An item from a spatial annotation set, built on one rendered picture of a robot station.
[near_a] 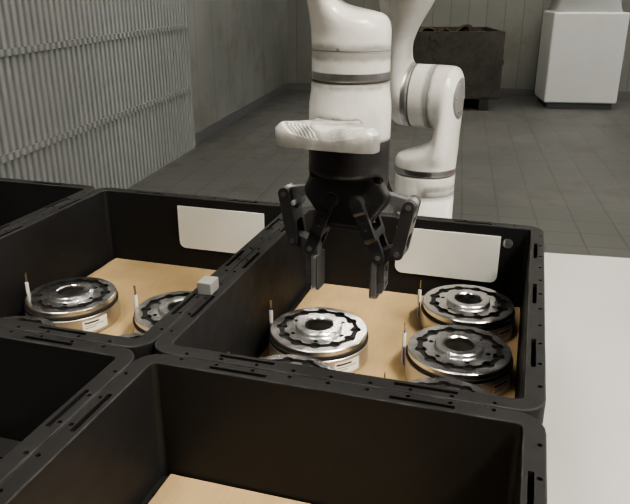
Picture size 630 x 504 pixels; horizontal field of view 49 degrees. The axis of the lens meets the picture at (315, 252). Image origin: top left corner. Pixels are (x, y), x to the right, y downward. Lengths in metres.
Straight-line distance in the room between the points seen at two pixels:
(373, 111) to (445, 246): 0.29
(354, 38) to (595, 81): 7.16
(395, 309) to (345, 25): 0.38
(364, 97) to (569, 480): 0.47
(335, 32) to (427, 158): 0.46
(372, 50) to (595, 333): 0.67
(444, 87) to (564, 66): 6.64
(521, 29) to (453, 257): 7.67
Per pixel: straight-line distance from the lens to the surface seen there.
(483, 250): 0.85
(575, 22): 7.62
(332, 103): 0.61
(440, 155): 1.03
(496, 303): 0.81
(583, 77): 7.69
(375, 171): 0.63
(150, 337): 0.58
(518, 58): 8.51
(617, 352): 1.10
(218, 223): 0.93
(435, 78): 1.02
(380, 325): 0.80
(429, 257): 0.86
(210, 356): 0.54
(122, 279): 0.96
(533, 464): 0.45
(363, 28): 0.60
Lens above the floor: 1.20
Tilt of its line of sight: 21 degrees down
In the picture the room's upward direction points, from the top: straight up
